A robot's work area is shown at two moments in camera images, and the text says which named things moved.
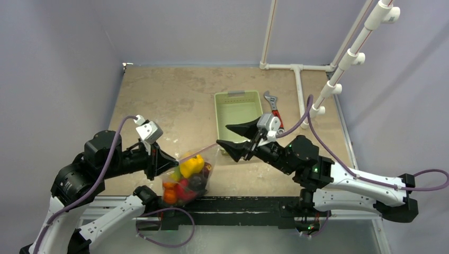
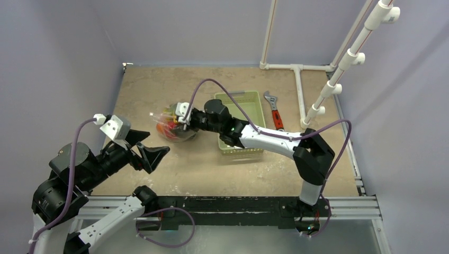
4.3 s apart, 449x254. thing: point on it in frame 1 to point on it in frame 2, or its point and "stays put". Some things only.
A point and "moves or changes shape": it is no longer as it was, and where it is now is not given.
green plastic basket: x=234 y=107 stays put
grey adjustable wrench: x=273 y=101 stays put
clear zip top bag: x=189 y=180 to x=168 y=126
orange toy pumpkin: x=170 y=189 moves or changes shape
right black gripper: x=252 y=144 to x=191 y=121
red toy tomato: x=182 y=193 to x=171 y=125
